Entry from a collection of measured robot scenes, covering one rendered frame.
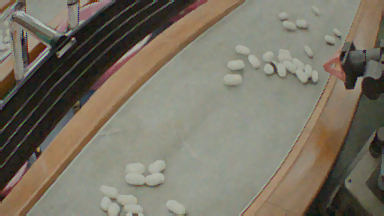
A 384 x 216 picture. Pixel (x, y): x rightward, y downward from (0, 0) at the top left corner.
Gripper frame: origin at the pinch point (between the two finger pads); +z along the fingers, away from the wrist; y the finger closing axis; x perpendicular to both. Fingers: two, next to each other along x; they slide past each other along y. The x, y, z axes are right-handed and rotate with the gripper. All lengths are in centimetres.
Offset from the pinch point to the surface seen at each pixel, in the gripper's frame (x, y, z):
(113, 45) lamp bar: -28, 41, -1
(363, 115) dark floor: 76, -89, 42
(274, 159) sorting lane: 6.9, 19.0, 8.5
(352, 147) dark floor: 77, -65, 42
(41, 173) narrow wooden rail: -15, 52, 30
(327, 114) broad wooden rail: 9.0, 3.9, 2.4
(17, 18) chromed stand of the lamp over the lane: -42, 49, 8
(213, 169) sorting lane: 1.6, 26.7, 14.7
